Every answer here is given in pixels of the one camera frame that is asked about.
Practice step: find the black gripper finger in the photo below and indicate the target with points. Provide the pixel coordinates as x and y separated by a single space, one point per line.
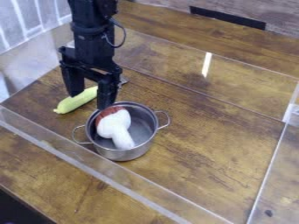
107 92
73 80

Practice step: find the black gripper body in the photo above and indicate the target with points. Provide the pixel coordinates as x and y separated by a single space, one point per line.
89 59

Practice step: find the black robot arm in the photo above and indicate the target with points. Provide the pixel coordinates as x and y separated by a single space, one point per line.
92 19

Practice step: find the plush mushroom toy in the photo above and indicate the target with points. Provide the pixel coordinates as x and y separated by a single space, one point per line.
112 124

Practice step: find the stainless steel pot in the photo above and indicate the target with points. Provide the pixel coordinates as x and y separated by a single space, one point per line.
145 122

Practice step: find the black strip on wall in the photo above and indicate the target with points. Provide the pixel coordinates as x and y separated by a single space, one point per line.
228 18

